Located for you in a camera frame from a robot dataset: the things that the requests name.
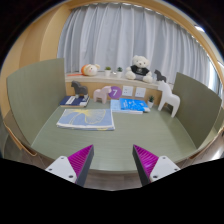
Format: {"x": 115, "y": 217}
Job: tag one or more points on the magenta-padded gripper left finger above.
{"x": 64, "y": 166}

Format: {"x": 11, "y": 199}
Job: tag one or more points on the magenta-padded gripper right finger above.
{"x": 162, "y": 166}

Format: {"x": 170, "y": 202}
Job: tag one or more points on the blue towel with yellow print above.
{"x": 85, "y": 119}

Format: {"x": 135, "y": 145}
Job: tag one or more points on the dark blue book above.
{"x": 71, "y": 101}

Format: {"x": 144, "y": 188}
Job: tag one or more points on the small potted plant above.
{"x": 119, "y": 72}
{"x": 151, "y": 101}
{"x": 107, "y": 71}

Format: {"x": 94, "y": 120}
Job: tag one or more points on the bright blue book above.
{"x": 133, "y": 104}

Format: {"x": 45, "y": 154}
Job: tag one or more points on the green partition panel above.
{"x": 36, "y": 96}
{"x": 196, "y": 106}

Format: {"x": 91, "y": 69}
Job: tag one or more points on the large white horse figurine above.
{"x": 168, "y": 96}

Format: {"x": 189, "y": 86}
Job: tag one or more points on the dark grey horse figurine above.
{"x": 79, "y": 89}

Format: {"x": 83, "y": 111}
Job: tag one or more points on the purple round number sign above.
{"x": 116, "y": 92}

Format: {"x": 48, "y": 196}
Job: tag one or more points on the small dark horse figurine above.
{"x": 160, "y": 76}

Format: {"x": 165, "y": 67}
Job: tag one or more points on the beige wooden shelf ledge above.
{"x": 100, "y": 79}

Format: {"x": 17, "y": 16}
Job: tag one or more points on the white teddy bear, black shirt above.
{"x": 140, "y": 70}

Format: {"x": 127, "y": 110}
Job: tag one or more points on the orange and white plush toy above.
{"x": 90, "y": 70}

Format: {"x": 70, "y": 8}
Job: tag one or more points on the light grey curtain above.
{"x": 120, "y": 36}

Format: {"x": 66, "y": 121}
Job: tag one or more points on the ceiling light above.
{"x": 199, "y": 28}

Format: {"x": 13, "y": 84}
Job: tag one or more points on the white wall socket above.
{"x": 127, "y": 91}
{"x": 140, "y": 92}

